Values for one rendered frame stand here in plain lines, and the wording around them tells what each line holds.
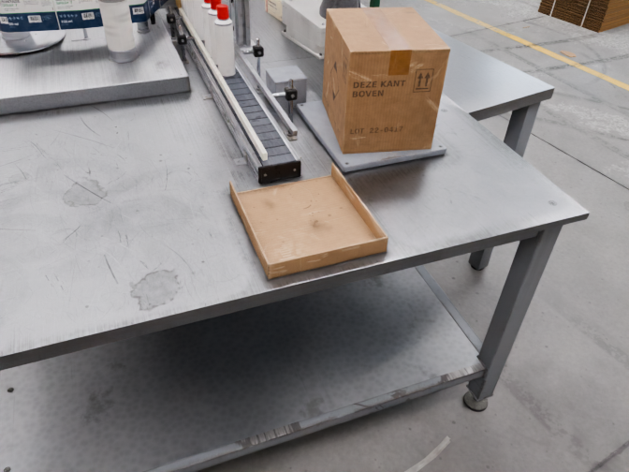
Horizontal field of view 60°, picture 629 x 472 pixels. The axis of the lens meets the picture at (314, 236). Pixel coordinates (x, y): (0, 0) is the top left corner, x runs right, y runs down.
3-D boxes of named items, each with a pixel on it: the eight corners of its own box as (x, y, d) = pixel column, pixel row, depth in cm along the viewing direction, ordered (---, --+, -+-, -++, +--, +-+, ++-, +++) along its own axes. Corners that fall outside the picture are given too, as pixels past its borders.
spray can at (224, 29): (216, 72, 170) (211, 3, 157) (233, 70, 172) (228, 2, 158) (220, 79, 166) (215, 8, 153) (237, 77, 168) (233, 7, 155)
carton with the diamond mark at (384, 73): (321, 101, 164) (326, 7, 146) (399, 97, 167) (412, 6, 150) (342, 154, 141) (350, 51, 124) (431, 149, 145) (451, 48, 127)
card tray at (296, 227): (230, 195, 129) (228, 181, 127) (332, 175, 137) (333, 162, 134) (268, 279, 108) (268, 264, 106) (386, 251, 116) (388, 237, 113)
